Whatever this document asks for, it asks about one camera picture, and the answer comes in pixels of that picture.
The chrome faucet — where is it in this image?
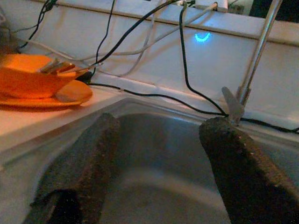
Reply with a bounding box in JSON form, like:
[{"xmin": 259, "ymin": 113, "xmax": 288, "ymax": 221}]
[{"xmin": 221, "ymin": 0, "xmax": 283, "ymax": 126}]

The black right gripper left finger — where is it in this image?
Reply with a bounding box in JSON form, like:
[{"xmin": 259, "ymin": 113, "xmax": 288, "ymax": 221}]
[{"xmin": 23, "ymin": 112, "xmax": 121, "ymax": 224}]

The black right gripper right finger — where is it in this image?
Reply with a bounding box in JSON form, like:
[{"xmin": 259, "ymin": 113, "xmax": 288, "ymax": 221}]
[{"xmin": 198, "ymin": 116, "xmax": 299, "ymax": 224}]

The orange plate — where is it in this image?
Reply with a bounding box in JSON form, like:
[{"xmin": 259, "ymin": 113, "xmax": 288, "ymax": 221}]
[{"xmin": 0, "ymin": 92, "xmax": 93, "ymax": 108}]

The stainless steel sink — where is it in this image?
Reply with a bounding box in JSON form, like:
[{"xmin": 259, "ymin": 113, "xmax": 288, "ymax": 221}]
[{"xmin": 0, "ymin": 97, "xmax": 299, "ymax": 224}]

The small tan oval object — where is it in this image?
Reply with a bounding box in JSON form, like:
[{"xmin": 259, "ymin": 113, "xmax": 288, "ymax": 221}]
[{"xmin": 55, "ymin": 80, "xmax": 93, "ymax": 103}]

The thin black wall cable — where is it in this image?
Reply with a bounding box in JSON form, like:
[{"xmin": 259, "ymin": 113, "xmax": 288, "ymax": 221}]
[
  {"xmin": 17, "ymin": 0, "xmax": 58, "ymax": 49},
  {"xmin": 93, "ymin": 0, "xmax": 116, "ymax": 77}
]

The flat black adapter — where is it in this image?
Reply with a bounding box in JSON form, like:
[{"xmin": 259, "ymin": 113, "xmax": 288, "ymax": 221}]
[{"xmin": 76, "ymin": 71, "xmax": 94, "ymax": 84}]

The white cable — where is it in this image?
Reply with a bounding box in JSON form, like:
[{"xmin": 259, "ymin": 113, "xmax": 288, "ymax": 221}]
[
  {"xmin": 23, "ymin": 2, "xmax": 218, "ymax": 58},
  {"xmin": 93, "ymin": 13, "xmax": 157, "ymax": 77}
]

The black counter cable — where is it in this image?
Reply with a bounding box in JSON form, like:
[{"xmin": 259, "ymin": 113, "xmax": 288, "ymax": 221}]
[{"xmin": 88, "ymin": 82, "xmax": 299, "ymax": 135}]

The metal spoon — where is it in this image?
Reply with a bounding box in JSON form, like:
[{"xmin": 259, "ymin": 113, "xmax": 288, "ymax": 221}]
[{"xmin": 39, "ymin": 58, "xmax": 61, "ymax": 73}]

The orange bowl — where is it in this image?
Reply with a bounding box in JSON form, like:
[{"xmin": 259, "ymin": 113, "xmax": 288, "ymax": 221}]
[{"xmin": 0, "ymin": 54, "xmax": 89, "ymax": 98}]

